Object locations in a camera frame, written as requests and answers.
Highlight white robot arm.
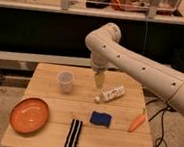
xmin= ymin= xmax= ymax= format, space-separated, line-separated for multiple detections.
xmin=85 ymin=23 xmax=184 ymax=147

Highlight white plastic bottle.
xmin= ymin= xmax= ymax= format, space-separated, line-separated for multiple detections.
xmin=94 ymin=86 xmax=126 ymax=103

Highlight clear plastic cup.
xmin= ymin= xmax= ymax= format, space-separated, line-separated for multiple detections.
xmin=57 ymin=71 xmax=74 ymax=93

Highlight blue sponge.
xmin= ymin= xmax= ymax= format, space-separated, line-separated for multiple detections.
xmin=90 ymin=112 xmax=111 ymax=127

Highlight wooden table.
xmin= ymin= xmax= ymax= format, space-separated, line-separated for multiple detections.
xmin=1 ymin=63 xmax=153 ymax=147

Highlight black white striped cloth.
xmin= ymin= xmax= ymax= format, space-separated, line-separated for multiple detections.
xmin=64 ymin=119 xmax=82 ymax=147

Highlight orange carrot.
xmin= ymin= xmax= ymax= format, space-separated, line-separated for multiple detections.
xmin=128 ymin=112 xmax=146 ymax=132

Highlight black object on shelf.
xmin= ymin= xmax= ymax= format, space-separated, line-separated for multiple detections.
xmin=86 ymin=0 xmax=111 ymax=9

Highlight orange object on shelf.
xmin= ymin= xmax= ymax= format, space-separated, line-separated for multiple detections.
xmin=110 ymin=0 xmax=123 ymax=11

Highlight orange plate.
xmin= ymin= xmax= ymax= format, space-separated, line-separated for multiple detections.
xmin=10 ymin=98 xmax=50 ymax=134

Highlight black cable on floor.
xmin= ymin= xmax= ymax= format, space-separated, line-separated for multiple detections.
xmin=140 ymin=96 xmax=184 ymax=147

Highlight black vertical cable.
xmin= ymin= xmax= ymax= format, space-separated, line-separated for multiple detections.
xmin=141 ymin=7 xmax=152 ymax=60

